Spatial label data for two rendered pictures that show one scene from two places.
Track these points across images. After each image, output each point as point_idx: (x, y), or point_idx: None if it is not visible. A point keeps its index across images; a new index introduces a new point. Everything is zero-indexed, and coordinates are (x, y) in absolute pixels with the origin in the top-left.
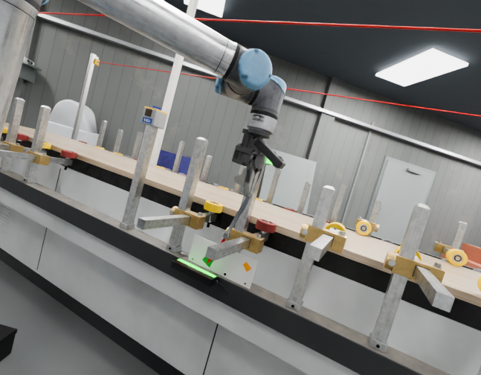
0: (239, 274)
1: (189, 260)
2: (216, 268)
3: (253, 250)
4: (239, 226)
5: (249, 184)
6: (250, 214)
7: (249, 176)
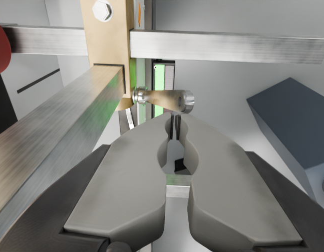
0: (142, 27)
1: (145, 120)
2: (143, 74)
3: (132, 9)
4: (121, 82)
5: (232, 142)
6: (84, 81)
7: (289, 183)
